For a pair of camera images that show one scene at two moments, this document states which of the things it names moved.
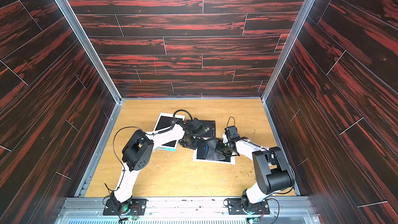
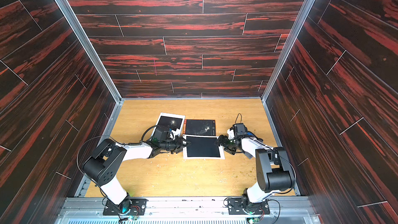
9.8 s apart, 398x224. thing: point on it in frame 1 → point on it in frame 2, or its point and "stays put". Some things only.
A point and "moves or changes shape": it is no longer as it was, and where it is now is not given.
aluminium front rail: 89,210 stays put
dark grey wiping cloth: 211,154 moves or changes shape
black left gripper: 197,140 → 179,144
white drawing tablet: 199,154 moves or changes shape
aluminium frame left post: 67,12 stays put
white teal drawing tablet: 168,131 stays put
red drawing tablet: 209,131 stays put
